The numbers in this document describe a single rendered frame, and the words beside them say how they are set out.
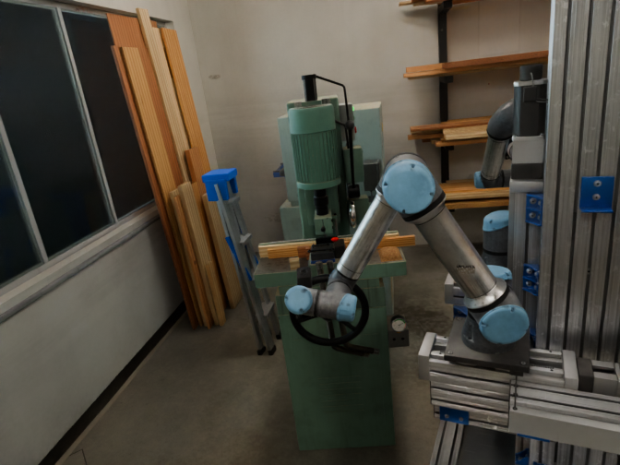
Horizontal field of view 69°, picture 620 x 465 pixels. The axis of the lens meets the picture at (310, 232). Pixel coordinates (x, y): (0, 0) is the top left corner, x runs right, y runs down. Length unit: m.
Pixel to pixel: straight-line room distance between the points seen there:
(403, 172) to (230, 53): 3.35
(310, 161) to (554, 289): 0.92
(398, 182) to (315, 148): 0.71
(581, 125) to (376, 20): 2.85
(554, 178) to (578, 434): 0.66
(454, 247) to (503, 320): 0.22
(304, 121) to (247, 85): 2.54
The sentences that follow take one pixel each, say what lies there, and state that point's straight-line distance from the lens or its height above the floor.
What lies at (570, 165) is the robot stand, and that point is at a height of 1.31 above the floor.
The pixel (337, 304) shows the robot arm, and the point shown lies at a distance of 1.22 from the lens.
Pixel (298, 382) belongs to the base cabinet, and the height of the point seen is 0.38.
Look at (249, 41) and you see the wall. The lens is 4.21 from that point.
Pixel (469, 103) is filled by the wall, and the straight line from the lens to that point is 4.09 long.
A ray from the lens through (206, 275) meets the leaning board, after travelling 3.24.
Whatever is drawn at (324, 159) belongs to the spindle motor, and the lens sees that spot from 1.73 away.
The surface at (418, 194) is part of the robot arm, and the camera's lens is 1.05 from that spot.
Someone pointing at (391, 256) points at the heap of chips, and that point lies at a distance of 1.79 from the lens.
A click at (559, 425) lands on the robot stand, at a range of 1.39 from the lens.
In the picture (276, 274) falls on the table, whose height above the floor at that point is 0.89.
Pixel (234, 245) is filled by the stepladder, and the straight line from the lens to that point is 2.65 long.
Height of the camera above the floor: 1.61
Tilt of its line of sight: 19 degrees down
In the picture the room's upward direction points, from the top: 7 degrees counter-clockwise
